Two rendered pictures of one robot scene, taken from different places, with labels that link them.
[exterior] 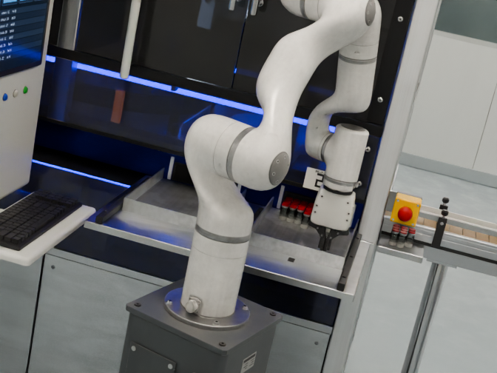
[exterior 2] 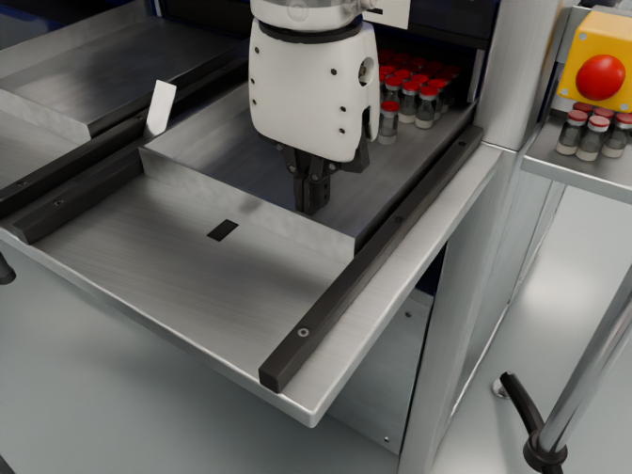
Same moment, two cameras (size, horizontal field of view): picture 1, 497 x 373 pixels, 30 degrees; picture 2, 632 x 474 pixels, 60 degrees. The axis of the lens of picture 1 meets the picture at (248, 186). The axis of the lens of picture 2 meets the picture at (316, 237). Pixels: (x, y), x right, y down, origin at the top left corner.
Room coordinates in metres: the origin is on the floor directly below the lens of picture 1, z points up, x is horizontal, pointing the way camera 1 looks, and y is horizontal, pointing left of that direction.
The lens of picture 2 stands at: (1.88, -0.39, 1.22)
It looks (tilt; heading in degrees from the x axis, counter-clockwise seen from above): 42 degrees down; 24
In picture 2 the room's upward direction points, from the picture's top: straight up
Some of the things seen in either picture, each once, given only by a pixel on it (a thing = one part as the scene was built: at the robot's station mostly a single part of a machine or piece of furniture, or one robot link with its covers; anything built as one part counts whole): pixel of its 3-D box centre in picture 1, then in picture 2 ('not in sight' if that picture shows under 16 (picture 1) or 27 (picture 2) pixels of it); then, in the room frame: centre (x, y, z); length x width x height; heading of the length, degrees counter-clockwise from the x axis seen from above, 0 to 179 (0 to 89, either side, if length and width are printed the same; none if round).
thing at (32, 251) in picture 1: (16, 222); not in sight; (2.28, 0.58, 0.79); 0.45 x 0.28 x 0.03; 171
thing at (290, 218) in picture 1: (310, 218); (368, 90); (2.48, -0.19, 0.90); 0.18 x 0.02 x 0.05; 81
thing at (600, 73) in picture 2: (404, 213); (601, 76); (2.43, -0.44, 0.99); 0.04 x 0.04 x 0.04; 81
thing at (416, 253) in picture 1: (401, 246); (593, 151); (2.51, -0.46, 0.87); 0.14 x 0.13 x 0.02; 171
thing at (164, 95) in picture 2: not in sight; (127, 132); (2.28, 0.02, 0.91); 0.14 x 0.03 x 0.06; 171
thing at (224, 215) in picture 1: (221, 174); not in sight; (1.87, 0.06, 1.16); 0.19 x 0.12 x 0.24; 57
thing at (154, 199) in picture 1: (187, 199); (126, 58); (2.45, 0.16, 0.90); 0.34 x 0.26 x 0.04; 171
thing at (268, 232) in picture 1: (305, 230); (330, 126); (2.40, -0.18, 0.90); 0.34 x 0.26 x 0.04; 171
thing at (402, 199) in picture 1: (406, 209); (610, 58); (2.47, -0.44, 0.99); 0.08 x 0.07 x 0.07; 171
